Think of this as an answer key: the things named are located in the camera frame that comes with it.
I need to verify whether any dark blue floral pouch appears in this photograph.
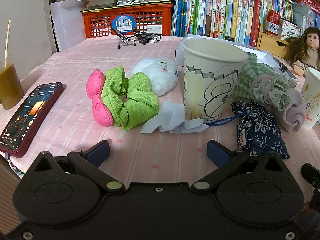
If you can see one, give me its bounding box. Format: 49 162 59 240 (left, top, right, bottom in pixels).
209 101 290 159

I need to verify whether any white paper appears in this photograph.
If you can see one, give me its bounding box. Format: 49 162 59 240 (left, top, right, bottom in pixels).
140 101 209 134

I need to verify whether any green scrunchie with pink bow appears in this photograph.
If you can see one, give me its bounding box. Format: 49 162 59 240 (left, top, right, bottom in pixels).
86 66 159 130

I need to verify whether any green gingham scrunchie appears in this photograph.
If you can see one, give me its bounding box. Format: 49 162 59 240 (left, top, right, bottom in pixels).
232 53 290 112

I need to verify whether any white fluffy plush toy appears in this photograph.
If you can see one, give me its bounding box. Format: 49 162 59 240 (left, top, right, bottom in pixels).
130 57 180 97

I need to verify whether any pink tablecloth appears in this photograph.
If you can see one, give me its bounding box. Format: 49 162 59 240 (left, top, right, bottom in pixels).
0 35 320 203

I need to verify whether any red smartphone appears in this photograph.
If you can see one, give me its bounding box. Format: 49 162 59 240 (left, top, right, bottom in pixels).
1 82 64 158

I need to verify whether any large drawn paper cup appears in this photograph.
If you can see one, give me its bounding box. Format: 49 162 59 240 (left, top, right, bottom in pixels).
182 38 248 123

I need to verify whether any white shallow box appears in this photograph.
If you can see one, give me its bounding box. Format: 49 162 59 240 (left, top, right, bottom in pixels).
174 34 298 88

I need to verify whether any glass of brown drink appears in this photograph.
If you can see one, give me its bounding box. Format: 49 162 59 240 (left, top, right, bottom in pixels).
0 20 24 109

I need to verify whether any black binder clip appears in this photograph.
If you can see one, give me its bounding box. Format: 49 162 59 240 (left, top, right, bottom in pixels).
277 57 291 73

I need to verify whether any brown haired doll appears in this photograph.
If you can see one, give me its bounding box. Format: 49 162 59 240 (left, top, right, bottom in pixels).
285 27 319 76

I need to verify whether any small wooden drawer box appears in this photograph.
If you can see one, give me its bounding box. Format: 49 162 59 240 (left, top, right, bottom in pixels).
256 24 289 60

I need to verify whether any miniature black bicycle model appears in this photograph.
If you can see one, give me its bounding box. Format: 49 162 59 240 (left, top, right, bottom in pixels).
112 28 162 49

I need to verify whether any red Budweiser can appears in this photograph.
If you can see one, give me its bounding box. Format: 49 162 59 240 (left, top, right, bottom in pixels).
265 10 281 37

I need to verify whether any white printed small box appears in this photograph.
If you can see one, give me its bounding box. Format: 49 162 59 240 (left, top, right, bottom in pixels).
278 18 301 40

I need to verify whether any row of upright books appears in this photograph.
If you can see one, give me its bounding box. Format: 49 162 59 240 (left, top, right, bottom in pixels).
171 0 319 47

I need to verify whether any red plastic crate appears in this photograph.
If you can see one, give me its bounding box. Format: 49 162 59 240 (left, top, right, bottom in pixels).
82 3 173 38

